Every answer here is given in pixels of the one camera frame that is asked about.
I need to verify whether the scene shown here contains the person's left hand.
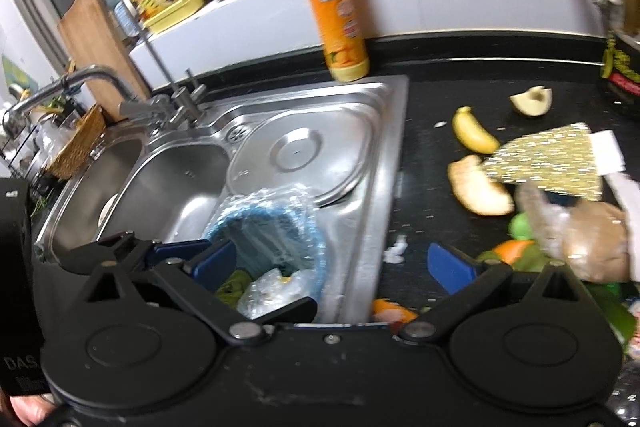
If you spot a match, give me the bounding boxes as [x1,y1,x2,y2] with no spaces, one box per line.
[10,393,57,427]

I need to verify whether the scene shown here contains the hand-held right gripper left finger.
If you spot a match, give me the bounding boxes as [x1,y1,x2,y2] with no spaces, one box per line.
[80,240,319,346]

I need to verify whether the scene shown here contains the wooden cutting board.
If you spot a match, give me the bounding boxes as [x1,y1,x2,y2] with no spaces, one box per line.
[56,0,152,124]

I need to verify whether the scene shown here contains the brown paper bag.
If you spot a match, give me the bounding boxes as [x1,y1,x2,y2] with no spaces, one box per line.
[516,183,632,284]

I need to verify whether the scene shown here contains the clear plastic wrapper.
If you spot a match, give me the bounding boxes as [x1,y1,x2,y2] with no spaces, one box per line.
[236,268,317,321]

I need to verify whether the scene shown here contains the glitter scouring sponge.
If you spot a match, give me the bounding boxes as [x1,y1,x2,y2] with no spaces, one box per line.
[481,122,607,204]

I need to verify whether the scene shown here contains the green leaf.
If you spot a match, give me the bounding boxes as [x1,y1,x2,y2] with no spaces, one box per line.
[587,279,638,350]

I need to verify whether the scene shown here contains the white tissue scrap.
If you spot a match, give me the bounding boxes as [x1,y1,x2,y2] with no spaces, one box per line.
[382,236,409,264]

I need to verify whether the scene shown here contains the yellow banana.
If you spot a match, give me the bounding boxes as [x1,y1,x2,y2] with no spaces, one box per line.
[452,106,501,156]

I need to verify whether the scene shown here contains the blue capped water bottle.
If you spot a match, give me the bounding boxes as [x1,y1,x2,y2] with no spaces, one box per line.
[101,0,139,42]

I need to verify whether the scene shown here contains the blue bin with plastic bag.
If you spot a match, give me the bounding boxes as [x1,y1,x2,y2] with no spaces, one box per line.
[201,186,327,323]

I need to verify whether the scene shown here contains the large steel faucet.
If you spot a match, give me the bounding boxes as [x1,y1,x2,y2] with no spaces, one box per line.
[1,65,173,138]

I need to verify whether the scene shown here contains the black wire dish rack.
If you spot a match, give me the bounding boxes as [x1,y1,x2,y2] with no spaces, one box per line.
[0,104,66,208]

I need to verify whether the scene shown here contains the round steel sink lid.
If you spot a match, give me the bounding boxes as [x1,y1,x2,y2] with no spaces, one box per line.
[226,99,379,208]

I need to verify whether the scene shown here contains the woven wicker mat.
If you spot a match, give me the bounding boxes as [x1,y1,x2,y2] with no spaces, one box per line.
[46,103,108,180]

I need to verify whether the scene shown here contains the green vegetable scrap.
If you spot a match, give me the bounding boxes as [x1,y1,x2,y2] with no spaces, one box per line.
[216,271,252,309]

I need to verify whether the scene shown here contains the green lime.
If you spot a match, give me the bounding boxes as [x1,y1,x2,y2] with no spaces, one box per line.
[507,212,535,242]

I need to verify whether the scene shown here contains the orange fruit piece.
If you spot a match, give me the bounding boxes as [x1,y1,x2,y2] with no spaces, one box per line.
[491,239,537,266]

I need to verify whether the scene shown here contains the orange rimmed citrus slice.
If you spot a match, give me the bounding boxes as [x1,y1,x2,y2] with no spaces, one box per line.
[371,298,419,324]

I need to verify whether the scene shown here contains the bread piece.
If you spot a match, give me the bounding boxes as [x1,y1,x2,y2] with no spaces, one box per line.
[447,155,516,217]

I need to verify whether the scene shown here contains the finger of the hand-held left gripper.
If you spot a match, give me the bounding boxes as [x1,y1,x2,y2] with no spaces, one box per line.
[59,232,212,275]

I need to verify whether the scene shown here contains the white crumpled paper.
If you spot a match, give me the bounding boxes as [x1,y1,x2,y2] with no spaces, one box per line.
[589,130,629,176]

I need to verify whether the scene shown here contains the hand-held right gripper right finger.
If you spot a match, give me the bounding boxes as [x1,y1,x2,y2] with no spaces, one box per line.
[397,242,592,344]

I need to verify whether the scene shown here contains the stainless steel sink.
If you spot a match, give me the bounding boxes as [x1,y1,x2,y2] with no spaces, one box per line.
[31,74,411,324]

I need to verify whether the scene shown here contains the apple slice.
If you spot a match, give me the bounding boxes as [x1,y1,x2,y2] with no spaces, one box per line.
[509,86,554,117]

